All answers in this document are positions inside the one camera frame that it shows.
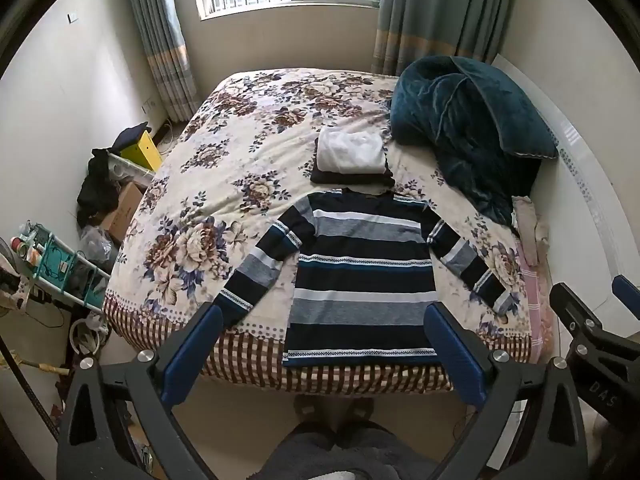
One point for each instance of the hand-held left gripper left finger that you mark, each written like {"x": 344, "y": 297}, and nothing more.
{"x": 192, "y": 355}

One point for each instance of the beige cloth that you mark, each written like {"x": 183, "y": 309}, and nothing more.
{"x": 530, "y": 225}

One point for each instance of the blue-grey curtain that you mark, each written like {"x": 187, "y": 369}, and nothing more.
{"x": 160, "y": 35}
{"x": 440, "y": 15}

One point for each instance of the black clothes pile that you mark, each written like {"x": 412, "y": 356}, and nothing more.
{"x": 97, "y": 185}

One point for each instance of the white plastic crate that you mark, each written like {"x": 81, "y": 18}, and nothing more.
{"x": 130, "y": 170}

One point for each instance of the teal pillow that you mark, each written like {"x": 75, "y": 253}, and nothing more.
{"x": 515, "y": 110}

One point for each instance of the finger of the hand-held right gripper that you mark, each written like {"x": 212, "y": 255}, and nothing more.
{"x": 627, "y": 295}
{"x": 580, "y": 320}

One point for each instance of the teal plush blanket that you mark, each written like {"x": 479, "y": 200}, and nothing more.
{"x": 445, "y": 125}

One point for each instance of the striped knit sweater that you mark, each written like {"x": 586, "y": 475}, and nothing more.
{"x": 360, "y": 270}

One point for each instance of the pink checked towel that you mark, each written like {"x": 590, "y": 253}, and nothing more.
{"x": 532, "y": 300}

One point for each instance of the person's slippers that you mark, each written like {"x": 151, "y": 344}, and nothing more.
{"x": 335, "y": 412}

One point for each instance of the grey plastic bag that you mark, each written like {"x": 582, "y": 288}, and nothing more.
{"x": 97, "y": 245}

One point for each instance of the yellow box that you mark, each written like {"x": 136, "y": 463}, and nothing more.
{"x": 142, "y": 152}

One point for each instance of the person's grey fleece clothing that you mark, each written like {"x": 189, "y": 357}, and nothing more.
{"x": 345, "y": 452}

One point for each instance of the white headboard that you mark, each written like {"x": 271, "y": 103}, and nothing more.
{"x": 590, "y": 180}

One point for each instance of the bed with floral sheet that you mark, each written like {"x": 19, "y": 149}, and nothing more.
{"x": 225, "y": 160}

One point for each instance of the white folded garment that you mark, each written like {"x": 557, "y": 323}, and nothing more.
{"x": 350, "y": 152}

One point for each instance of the brown cardboard box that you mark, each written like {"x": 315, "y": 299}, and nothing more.
{"x": 122, "y": 210}

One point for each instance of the white wall socket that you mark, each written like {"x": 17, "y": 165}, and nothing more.
{"x": 72, "y": 17}

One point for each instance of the wooden broom stick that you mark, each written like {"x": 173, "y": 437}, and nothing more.
{"x": 45, "y": 367}

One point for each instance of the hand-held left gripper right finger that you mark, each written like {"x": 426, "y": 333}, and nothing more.
{"x": 455, "y": 355}

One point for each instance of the teal storage rack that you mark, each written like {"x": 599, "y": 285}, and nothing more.
{"x": 60, "y": 265}

